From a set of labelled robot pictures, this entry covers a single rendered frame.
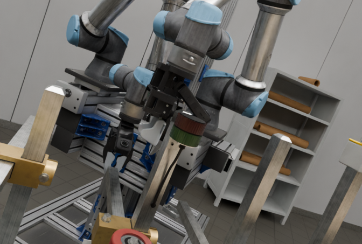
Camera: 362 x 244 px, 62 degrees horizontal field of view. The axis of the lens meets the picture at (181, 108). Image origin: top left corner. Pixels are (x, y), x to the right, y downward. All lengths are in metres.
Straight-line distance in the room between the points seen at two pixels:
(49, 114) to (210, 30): 0.37
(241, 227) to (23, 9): 2.89
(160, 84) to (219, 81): 0.53
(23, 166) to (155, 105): 0.28
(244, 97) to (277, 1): 0.34
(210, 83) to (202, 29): 0.53
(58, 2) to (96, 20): 2.01
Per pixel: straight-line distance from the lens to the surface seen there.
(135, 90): 0.90
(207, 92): 1.17
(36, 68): 3.26
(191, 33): 0.65
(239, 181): 3.83
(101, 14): 1.20
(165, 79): 0.66
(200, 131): 0.56
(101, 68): 1.34
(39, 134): 0.60
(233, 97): 1.13
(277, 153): 0.73
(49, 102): 0.58
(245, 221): 0.78
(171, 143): 0.61
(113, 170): 0.95
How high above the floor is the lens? 1.23
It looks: 8 degrees down
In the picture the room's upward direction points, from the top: 22 degrees clockwise
